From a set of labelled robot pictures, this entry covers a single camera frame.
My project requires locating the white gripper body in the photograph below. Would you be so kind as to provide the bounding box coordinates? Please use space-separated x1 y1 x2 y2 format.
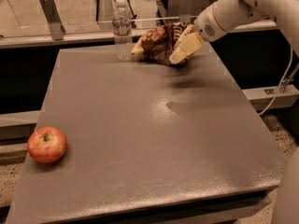
193 4 228 42

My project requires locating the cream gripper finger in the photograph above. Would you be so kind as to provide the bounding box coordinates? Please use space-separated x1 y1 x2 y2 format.
169 33 204 64

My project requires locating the brown chip bag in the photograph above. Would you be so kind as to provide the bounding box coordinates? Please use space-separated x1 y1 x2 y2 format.
131 22 195 65

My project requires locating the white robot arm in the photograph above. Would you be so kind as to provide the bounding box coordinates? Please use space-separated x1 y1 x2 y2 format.
169 0 299 64

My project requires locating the clear plastic water bottle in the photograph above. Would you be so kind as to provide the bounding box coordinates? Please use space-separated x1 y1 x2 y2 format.
112 0 133 61

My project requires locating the grey side ledge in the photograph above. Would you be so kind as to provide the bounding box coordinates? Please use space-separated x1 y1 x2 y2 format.
243 85 299 111

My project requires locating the red apple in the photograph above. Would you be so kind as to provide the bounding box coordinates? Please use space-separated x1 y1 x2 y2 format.
27 127 67 163

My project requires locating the right metal rail bracket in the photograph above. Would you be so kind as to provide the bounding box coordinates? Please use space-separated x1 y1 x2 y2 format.
178 0 193 22

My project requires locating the metal rail bracket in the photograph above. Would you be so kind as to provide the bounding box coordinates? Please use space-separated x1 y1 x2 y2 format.
39 0 65 40
178 0 193 22

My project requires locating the white cable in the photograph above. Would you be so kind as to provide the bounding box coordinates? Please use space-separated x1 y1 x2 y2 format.
257 45 295 118

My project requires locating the metal guard rail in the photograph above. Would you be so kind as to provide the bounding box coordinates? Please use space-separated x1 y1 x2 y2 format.
0 20 278 49

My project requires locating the left metal rail bracket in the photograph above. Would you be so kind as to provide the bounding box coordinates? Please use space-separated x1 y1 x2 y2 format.
39 0 65 40

